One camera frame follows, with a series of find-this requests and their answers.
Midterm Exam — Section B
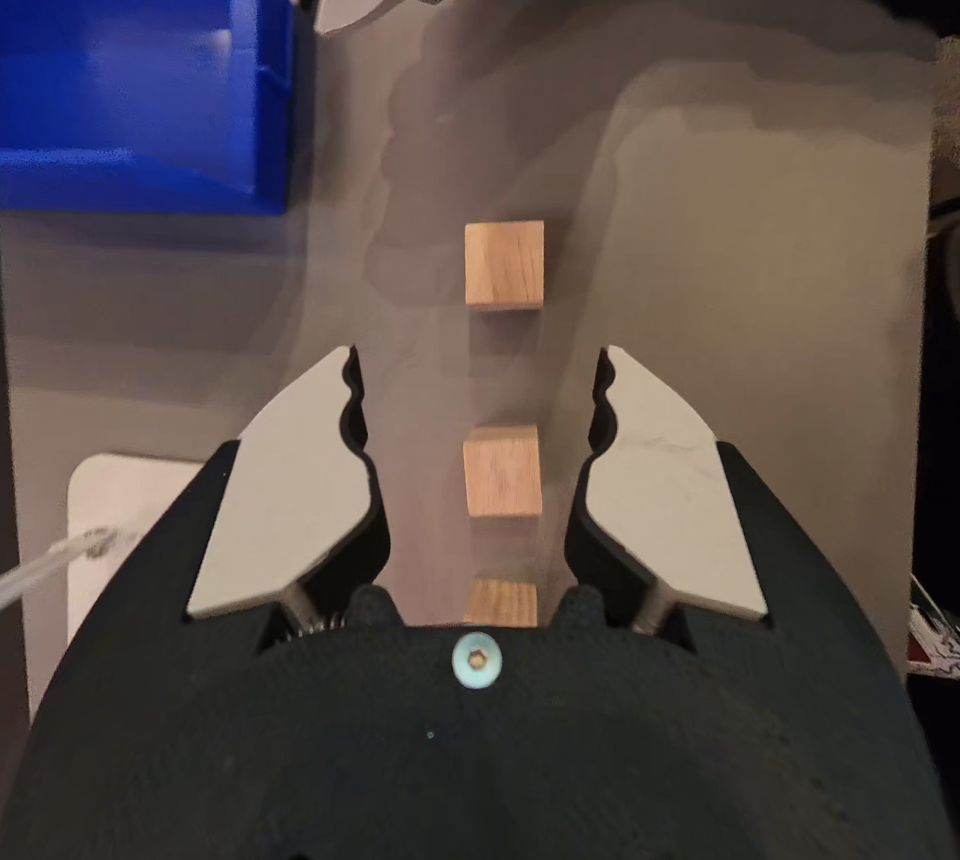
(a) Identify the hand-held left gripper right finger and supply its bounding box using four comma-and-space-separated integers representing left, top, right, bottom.
562, 344, 771, 636

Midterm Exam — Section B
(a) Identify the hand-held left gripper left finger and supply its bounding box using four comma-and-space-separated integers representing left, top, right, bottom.
184, 344, 393, 636

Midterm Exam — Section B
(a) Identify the wooden cube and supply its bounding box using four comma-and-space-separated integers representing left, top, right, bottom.
464, 220, 546, 311
462, 424, 543, 519
462, 577, 540, 628

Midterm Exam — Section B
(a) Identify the grey desk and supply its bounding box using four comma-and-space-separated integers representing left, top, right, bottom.
0, 0, 940, 726

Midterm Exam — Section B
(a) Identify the wooden book stand white base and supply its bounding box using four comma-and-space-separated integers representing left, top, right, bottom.
0, 453, 226, 651

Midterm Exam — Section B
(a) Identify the blue plastic bin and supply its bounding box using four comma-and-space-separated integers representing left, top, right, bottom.
0, 0, 296, 216

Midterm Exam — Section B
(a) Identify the person's dark clothing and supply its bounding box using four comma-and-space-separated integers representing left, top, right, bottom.
903, 230, 960, 764

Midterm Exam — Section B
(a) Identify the printed badge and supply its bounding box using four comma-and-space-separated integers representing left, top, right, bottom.
906, 571, 960, 683

